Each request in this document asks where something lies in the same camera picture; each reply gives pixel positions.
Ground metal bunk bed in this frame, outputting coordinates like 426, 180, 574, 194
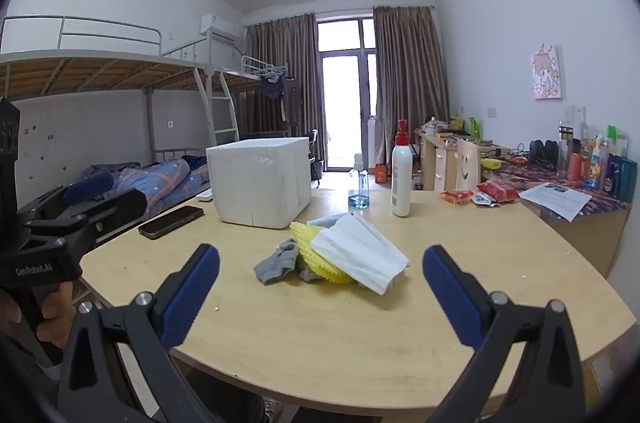
220, 56, 292, 140
0, 16, 241, 226

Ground group of toiletry bottles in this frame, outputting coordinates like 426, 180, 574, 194
556, 120, 639, 204

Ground cartoon wall poster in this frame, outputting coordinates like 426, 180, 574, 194
530, 44, 562, 100

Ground person's left hand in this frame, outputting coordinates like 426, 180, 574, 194
37, 284, 76, 349

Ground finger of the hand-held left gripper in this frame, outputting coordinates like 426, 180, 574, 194
22, 172, 115, 224
30, 189, 148, 254

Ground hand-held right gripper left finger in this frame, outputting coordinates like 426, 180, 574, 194
57, 243, 236, 423

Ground wooden desk with drawers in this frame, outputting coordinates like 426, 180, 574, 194
414, 128, 511, 191

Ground glass balcony door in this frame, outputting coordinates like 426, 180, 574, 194
316, 17, 377, 171

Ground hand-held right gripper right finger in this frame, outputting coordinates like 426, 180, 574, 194
421, 245, 587, 423

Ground clear blue spray bottle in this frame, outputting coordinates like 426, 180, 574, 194
348, 153, 371, 210

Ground blue face mask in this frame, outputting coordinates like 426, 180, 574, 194
310, 213, 411, 295

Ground cardboard with smiley face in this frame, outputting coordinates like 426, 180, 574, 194
456, 138, 483, 193

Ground red snack packet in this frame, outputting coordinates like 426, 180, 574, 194
477, 180, 519, 204
440, 189, 474, 206

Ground black smartphone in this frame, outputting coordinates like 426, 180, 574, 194
138, 205, 205, 240

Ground gray sock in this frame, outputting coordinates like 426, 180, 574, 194
253, 239, 321, 285

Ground white foam box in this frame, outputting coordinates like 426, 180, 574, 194
206, 136, 312, 230

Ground brown curtain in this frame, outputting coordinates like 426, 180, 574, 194
244, 14, 318, 139
373, 6, 450, 169

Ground black headphones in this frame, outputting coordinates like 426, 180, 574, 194
528, 140, 560, 166

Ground blue plaid quilt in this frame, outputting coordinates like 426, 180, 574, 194
82, 156, 211, 221

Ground yellow foam net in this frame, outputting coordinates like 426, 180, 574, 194
290, 221, 358, 286

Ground hanging dark clothes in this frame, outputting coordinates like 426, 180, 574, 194
257, 70, 303, 124

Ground white lotion pump bottle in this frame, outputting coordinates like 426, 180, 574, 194
390, 120, 412, 218

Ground desk with patterned cloth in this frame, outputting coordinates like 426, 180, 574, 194
480, 153, 631, 279

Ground white air conditioner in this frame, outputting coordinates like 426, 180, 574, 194
200, 14, 240, 40

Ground printed paper sheet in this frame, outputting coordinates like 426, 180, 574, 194
518, 182, 593, 222

